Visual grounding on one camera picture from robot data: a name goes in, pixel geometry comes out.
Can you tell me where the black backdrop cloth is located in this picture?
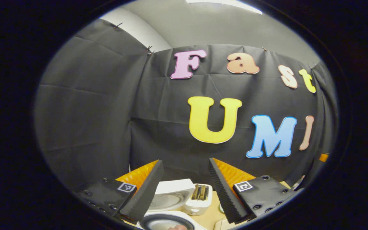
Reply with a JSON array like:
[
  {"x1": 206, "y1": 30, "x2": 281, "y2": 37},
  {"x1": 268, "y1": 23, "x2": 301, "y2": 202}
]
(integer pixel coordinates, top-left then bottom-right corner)
[{"x1": 34, "y1": 19, "x2": 338, "y2": 192}]

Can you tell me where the white chopstick holder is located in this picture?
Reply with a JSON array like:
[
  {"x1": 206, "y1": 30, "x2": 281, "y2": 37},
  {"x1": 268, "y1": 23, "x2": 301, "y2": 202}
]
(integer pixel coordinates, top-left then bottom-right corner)
[{"x1": 182, "y1": 183, "x2": 213, "y2": 216}]

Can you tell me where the white rice cooker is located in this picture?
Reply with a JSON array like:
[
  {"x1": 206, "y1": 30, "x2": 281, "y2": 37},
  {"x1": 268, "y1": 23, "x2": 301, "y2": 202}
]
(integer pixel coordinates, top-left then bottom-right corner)
[{"x1": 136, "y1": 179, "x2": 209, "y2": 230}]

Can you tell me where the clear plastic bottle red label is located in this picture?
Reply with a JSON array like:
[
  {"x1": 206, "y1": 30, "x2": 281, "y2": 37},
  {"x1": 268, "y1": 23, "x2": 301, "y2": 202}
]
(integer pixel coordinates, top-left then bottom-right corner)
[{"x1": 294, "y1": 174, "x2": 307, "y2": 190}]

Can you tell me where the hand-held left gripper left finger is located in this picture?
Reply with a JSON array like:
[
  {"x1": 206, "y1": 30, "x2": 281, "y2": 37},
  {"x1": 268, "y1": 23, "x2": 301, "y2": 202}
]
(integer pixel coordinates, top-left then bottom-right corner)
[{"x1": 75, "y1": 159, "x2": 165, "y2": 224}]

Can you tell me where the large ceiling light panel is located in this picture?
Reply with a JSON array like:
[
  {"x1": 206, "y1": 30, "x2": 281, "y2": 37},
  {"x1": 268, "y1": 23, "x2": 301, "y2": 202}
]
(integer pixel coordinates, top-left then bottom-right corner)
[{"x1": 185, "y1": 0, "x2": 263, "y2": 15}]

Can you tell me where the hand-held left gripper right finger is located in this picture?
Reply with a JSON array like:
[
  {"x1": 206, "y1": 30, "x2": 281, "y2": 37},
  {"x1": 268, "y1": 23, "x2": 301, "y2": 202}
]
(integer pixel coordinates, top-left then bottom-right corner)
[{"x1": 208, "y1": 157, "x2": 300, "y2": 224}]

